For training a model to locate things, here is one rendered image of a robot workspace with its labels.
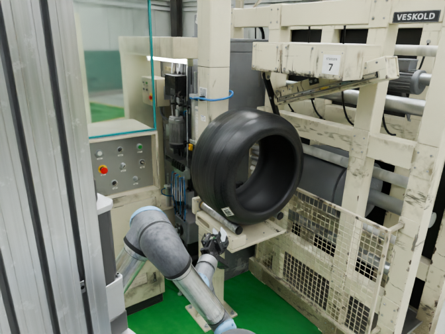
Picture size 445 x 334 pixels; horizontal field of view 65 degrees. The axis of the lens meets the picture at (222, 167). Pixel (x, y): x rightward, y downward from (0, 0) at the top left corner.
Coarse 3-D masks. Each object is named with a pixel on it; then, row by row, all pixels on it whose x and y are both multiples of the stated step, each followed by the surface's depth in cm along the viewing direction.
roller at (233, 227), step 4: (204, 204) 196; (204, 208) 194; (208, 208) 192; (208, 212) 192; (212, 212) 188; (216, 212) 187; (212, 216) 190; (216, 216) 185; (220, 216) 183; (220, 220) 182; (224, 220) 180; (224, 224) 179; (228, 224) 177; (232, 224) 175; (236, 224) 175; (228, 228) 177; (232, 228) 174; (236, 228) 172; (240, 228) 173; (236, 232) 172; (240, 232) 174
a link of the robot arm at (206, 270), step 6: (198, 264) 128; (204, 264) 127; (210, 264) 128; (198, 270) 125; (204, 270) 125; (210, 270) 127; (204, 276) 123; (210, 276) 125; (210, 282) 125; (210, 288) 125
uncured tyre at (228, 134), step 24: (216, 120) 169; (240, 120) 160; (264, 120) 160; (216, 144) 158; (240, 144) 154; (264, 144) 200; (288, 144) 190; (192, 168) 171; (216, 168) 155; (264, 168) 205; (288, 168) 194; (216, 192) 158; (240, 192) 200; (264, 192) 201; (288, 192) 181; (240, 216) 167; (264, 216) 176
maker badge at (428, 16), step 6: (396, 12) 153; (402, 12) 151; (408, 12) 149; (414, 12) 147; (420, 12) 144; (426, 12) 143; (432, 12) 141; (438, 12) 139; (396, 18) 153; (402, 18) 151; (408, 18) 149; (414, 18) 147; (420, 18) 145; (426, 18) 143; (432, 18) 141; (438, 18) 139
